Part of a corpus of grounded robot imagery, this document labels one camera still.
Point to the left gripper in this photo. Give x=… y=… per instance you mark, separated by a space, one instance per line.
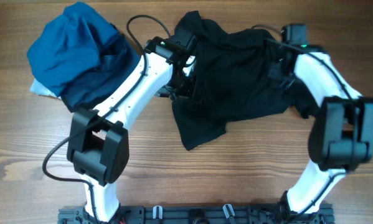
x=187 y=93

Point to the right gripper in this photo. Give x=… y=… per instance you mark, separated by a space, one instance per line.
x=273 y=76

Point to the black polo shirt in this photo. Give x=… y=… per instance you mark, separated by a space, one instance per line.
x=231 y=71

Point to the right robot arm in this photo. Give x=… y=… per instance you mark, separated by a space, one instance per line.
x=342 y=134

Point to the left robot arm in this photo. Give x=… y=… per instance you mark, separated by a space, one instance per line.
x=99 y=145

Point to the dark teal garment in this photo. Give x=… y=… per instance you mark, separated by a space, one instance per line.
x=97 y=84

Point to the bright blue shirt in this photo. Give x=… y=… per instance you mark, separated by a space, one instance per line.
x=70 y=45

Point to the light grey cloth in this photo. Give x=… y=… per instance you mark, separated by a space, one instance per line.
x=39 y=89

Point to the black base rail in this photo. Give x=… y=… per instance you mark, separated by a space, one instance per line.
x=252 y=214

